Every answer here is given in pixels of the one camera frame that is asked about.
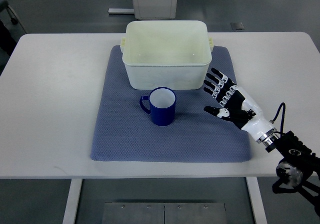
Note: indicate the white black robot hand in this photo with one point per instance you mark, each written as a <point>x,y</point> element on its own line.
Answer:
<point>238,107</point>

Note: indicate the blue mug white inside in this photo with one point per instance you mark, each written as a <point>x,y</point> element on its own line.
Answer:
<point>160,105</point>

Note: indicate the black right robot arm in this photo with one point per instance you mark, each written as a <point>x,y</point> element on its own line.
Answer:
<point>297,165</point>

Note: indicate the cream plastic storage box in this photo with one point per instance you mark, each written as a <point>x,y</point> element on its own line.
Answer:
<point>169,53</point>

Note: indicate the small grey floor hatch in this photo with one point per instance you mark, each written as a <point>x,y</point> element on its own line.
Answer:
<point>237,26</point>

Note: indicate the white right table leg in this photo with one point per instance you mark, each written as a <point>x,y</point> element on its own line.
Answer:
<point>256,200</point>

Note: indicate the white table leg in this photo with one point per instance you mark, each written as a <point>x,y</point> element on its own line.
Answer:
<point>256,200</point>
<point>73,198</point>

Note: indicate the grey metal floor plate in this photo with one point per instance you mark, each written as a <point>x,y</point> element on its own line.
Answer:
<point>164,213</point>

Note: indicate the white left table leg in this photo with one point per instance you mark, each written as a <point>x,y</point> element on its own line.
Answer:
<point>73,198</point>

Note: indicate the office chair at left edge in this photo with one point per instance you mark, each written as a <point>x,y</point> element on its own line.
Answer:
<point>7,42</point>

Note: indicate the white pedestal base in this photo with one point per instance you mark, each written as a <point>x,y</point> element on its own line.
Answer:
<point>149,9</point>

